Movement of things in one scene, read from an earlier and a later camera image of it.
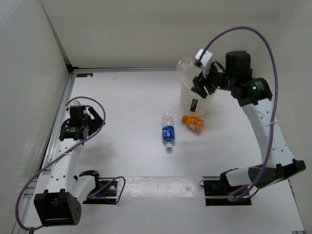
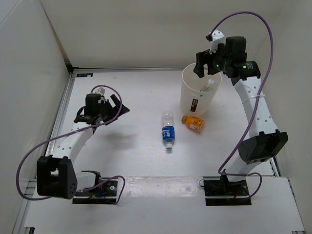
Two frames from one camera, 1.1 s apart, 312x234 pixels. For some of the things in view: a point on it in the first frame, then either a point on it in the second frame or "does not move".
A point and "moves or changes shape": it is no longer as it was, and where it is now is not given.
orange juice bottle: [196, 124] does not move
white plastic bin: [192, 103] does not move
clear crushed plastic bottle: [189, 71] moves or changes shape
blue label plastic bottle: [168, 128] does not move
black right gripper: [200, 81] to [204, 58]
